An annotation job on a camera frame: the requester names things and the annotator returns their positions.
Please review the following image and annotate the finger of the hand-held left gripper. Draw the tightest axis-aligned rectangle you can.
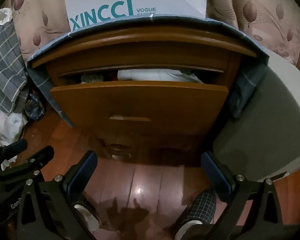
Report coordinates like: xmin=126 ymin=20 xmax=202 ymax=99
xmin=0 ymin=146 xmax=54 ymax=188
xmin=0 ymin=139 xmax=28 ymax=165

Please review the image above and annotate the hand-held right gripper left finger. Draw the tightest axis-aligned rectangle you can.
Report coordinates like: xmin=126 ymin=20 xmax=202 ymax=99
xmin=16 ymin=151 xmax=100 ymax=240

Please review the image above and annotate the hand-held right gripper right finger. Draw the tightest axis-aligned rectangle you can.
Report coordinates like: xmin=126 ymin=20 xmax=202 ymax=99
xmin=201 ymin=151 xmax=288 ymax=240

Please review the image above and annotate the grey underwear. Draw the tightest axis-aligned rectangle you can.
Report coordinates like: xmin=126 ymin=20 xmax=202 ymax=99
xmin=80 ymin=73 xmax=110 ymax=84

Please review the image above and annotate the wooden drawer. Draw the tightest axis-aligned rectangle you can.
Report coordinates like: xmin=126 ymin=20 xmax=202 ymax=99
xmin=50 ymin=65 xmax=230 ymax=144

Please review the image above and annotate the white underwear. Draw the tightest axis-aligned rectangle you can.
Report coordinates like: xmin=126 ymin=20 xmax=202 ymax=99
xmin=117 ymin=69 xmax=203 ymax=83

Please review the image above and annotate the white crumpled cloth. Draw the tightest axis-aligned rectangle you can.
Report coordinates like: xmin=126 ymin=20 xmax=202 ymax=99
xmin=0 ymin=7 xmax=28 ymax=148

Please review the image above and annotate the person's right leg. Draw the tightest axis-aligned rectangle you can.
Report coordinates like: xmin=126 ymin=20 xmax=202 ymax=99
xmin=175 ymin=189 xmax=217 ymax=240

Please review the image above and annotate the blue patterned bag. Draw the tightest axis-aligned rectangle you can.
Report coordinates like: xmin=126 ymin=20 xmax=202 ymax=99
xmin=24 ymin=92 xmax=45 ymax=122

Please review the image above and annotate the grey plaid quilt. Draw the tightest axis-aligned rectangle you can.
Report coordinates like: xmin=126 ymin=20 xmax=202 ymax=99
xmin=0 ymin=20 xmax=28 ymax=115

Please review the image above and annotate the blue plaid cloth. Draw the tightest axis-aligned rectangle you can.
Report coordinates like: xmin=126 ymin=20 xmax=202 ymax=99
xmin=27 ymin=14 xmax=269 ymax=128

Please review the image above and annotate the wooden nightstand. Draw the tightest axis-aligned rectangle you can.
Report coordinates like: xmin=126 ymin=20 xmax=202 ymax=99
xmin=31 ymin=25 xmax=258 ymax=165

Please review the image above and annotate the pink leaf-print curtain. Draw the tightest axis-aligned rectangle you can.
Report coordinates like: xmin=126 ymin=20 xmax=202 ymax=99
xmin=0 ymin=0 xmax=300 ymax=67

